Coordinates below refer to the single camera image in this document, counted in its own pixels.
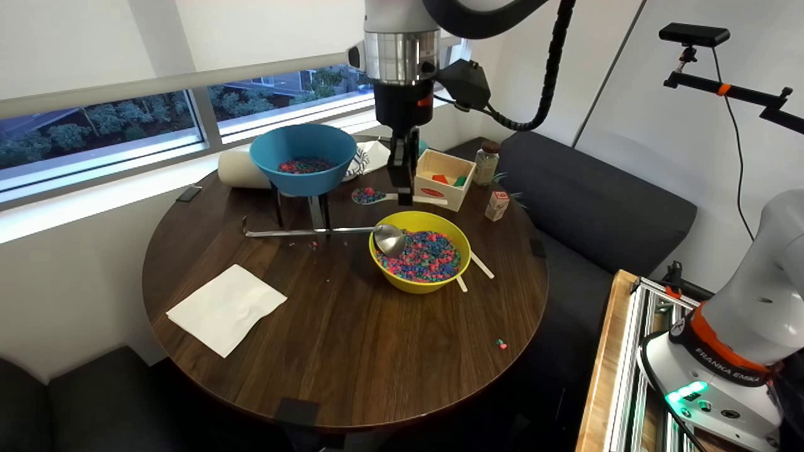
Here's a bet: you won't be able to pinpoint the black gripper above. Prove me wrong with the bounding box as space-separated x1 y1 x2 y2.
373 77 438 209

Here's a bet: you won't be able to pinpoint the yellow bowl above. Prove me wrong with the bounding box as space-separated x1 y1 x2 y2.
368 209 476 297

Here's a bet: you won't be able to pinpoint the colourful beads in yellow bowl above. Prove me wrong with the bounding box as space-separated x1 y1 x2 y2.
377 230 465 284

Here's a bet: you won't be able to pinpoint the black bowl stand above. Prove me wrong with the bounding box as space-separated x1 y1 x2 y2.
269 184 335 235

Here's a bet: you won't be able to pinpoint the blue bowl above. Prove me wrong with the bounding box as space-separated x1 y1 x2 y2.
246 124 360 200

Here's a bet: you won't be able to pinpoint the colourful beads in blue bowl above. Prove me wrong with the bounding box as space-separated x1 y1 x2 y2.
274 152 336 179

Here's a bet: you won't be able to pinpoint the white folded paper sheet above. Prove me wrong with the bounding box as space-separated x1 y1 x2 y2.
360 139 398 173

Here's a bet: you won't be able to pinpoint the light wooden box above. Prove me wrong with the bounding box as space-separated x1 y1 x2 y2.
413 149 480 214

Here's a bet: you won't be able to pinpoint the patterned cloth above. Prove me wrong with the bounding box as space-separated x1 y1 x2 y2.
345 149 373 184

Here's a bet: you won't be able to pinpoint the glass spice jar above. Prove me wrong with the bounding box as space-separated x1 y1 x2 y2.
473 145 504 188

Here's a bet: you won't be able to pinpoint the small pale wooden block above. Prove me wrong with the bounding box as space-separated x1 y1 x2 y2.
483 188 514 225

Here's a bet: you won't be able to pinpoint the metal ladle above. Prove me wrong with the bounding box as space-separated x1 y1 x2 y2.
241 223 411 259

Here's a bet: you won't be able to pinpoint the round dark wooden table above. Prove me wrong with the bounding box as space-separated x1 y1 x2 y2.
138 135 554 452

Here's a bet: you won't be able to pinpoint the black couch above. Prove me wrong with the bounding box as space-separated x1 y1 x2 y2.
447 129 700 452

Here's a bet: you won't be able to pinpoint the white square napkin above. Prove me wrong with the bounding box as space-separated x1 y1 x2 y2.
163 262 289 361

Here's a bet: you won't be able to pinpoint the light wooden board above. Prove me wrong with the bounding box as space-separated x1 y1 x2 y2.
574 269 644 452

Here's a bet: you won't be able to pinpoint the white window blind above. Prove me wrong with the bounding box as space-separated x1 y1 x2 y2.
0 0 473 120

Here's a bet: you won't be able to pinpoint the black clamp knob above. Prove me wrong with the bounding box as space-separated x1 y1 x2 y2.
661 259 687 293

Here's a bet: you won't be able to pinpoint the black ottoman seat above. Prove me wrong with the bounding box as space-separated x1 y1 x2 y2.
0 343 286 452

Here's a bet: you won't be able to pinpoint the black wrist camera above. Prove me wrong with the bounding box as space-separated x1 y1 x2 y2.
436 57 496 114

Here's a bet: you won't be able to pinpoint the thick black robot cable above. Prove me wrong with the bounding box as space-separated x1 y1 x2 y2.
429 0 584 135

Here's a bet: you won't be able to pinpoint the white window frame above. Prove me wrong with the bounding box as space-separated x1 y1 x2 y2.
0 45 473 212

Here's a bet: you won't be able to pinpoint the aluminium frame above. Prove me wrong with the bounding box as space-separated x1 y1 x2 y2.
604 274 713 452

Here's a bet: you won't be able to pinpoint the thin black wall cable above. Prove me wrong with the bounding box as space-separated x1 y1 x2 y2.
712 45 760 245

